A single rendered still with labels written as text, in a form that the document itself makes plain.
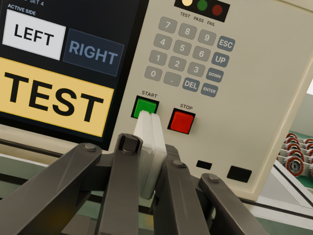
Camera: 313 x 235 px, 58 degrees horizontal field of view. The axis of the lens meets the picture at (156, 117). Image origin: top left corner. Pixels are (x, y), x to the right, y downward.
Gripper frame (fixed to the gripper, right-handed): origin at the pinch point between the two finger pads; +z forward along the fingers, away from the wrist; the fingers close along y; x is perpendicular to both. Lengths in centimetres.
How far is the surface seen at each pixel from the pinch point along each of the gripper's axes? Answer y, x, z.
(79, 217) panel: -3.8, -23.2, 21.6
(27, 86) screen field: -11.0, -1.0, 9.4
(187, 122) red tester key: 4.3, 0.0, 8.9
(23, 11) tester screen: -12.4, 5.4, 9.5
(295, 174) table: 98, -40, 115
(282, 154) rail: 101, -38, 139
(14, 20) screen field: -13.0, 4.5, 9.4
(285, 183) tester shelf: 22.3, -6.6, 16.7
